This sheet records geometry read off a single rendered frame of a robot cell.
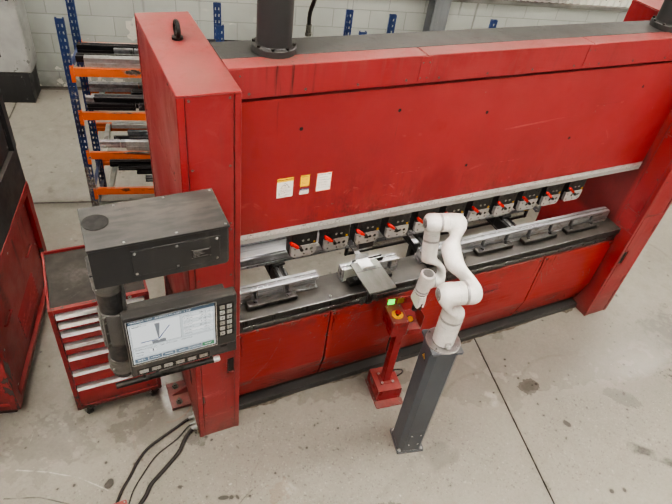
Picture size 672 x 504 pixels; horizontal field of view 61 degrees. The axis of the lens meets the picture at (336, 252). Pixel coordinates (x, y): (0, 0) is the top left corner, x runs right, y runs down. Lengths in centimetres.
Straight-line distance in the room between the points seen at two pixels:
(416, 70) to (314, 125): 55
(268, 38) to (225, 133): 47
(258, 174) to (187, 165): 48
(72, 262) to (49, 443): 114
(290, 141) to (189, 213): 73
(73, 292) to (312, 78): 172
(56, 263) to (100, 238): 144
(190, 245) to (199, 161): 39
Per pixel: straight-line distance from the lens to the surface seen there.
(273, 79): 251
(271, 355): 355
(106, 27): 726
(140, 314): 231
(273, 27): 252
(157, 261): 216
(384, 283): 336
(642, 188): 463
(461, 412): 416
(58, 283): 342
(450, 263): 290
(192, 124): 227
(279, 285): 329
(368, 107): 280
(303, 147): 275
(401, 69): 277
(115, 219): 219
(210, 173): 240
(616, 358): 505
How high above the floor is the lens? 328
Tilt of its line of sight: 41 degrees down
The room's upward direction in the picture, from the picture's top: 9 degrees clockwise
